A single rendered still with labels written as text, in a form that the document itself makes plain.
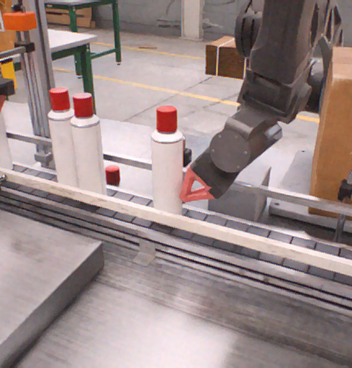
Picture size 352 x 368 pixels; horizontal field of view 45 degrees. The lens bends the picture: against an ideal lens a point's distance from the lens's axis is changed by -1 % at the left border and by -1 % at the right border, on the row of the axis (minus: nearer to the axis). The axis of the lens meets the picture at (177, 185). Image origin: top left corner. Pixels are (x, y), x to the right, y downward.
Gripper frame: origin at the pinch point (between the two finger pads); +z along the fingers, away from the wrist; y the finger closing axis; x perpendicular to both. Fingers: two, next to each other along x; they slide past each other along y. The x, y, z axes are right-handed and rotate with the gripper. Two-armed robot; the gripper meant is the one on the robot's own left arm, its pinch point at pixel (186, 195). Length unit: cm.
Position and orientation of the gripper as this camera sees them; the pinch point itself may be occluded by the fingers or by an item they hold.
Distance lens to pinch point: 72.7
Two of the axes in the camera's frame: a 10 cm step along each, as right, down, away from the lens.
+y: -4.2, 4.4, -7.9
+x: 7.0, 7.2, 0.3
